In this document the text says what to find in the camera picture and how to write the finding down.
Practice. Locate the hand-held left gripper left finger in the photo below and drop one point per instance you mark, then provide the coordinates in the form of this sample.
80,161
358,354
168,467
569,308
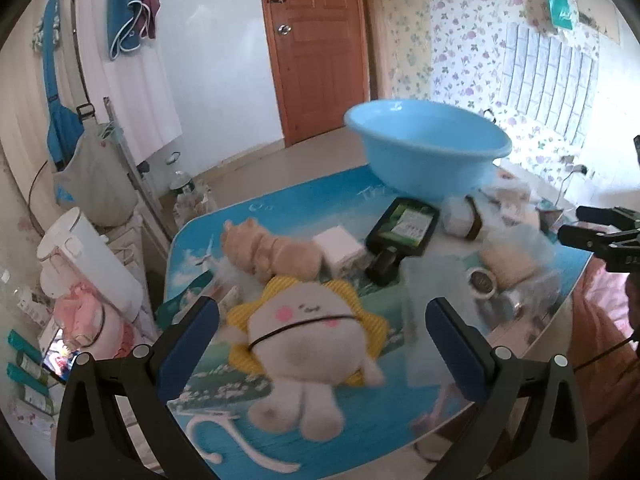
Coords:
192,340

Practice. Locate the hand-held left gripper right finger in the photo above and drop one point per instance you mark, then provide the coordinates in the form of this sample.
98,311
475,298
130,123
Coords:
457,350

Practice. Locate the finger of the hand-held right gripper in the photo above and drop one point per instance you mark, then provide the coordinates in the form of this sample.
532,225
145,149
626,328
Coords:
592,215
580,237

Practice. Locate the dark green printed packet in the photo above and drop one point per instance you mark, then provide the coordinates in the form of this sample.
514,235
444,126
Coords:
175,310

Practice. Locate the sun-shaped plush toy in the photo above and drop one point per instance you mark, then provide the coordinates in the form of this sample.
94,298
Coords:
300,330

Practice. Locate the beige plush bear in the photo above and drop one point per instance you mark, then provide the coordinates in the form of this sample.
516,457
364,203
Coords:
260,252

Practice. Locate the black case with green label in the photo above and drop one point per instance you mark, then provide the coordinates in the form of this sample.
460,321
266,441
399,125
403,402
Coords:
400,225

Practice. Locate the light blue plastic basin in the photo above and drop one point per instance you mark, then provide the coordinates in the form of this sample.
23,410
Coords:
425,160

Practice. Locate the blue printed desktop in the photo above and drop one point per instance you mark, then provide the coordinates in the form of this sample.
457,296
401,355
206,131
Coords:
300,200

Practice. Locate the tape roll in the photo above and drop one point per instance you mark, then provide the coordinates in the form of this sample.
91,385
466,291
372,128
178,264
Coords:
470,282

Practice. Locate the clear plastic bag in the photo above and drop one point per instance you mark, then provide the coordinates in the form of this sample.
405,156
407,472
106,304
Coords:
430,285

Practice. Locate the cream crumpled cloth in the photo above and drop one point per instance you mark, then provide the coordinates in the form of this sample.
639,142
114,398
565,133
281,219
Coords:
515,200

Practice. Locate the beige soft pad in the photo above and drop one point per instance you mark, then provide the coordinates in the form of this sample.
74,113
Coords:
507,265

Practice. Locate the orange cloth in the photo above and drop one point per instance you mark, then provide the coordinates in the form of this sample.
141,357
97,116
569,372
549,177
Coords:
600,320

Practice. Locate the small black clip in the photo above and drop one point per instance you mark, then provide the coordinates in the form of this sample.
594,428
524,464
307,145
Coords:
382,267

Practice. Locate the pink cloth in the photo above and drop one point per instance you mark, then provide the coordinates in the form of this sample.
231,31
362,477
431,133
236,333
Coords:
85,310

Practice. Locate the white kettle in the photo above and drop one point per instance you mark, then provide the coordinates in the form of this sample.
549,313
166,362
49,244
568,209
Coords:
90,260

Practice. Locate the phone with lit screen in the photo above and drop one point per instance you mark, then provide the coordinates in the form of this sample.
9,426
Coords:
57,360

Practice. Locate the glass jar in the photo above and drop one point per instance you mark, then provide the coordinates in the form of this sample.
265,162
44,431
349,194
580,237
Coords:
181,185

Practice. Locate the white square box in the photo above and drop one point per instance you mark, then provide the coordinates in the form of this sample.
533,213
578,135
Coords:
337,247

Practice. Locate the grey fabric bag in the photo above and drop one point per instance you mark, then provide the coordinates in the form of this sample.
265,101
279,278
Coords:
95,180

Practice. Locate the brown wooden door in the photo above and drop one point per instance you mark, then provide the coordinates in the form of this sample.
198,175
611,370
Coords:
315,60

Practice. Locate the blue hanging bag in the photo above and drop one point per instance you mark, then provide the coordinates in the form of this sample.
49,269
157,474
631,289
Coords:
52,60

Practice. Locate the blue hanging towel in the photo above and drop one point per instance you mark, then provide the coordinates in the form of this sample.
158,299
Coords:
120,10

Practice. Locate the white brick wall panel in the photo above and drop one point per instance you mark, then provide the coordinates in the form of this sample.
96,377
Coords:
545,80

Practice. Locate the metal rack frame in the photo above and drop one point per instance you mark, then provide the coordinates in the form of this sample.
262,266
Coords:
135,170

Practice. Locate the teal wall bag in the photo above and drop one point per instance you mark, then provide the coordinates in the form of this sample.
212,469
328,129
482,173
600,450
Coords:
560,7

